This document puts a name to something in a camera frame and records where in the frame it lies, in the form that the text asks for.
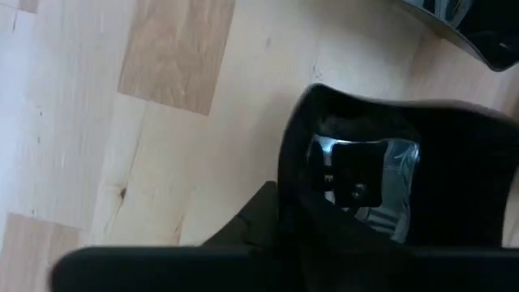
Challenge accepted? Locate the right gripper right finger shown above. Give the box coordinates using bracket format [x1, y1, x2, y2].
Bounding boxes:
[299, 193, 409, 249]

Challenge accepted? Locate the black square mini plate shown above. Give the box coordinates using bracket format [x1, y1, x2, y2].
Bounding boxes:
[277, 82, 519, 249]

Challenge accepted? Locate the black rounded mini plate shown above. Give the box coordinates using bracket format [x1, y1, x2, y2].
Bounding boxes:
[395, 0, 519, 73]

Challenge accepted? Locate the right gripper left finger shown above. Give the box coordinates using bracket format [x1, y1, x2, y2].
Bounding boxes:
[201, 180, 285, 249]

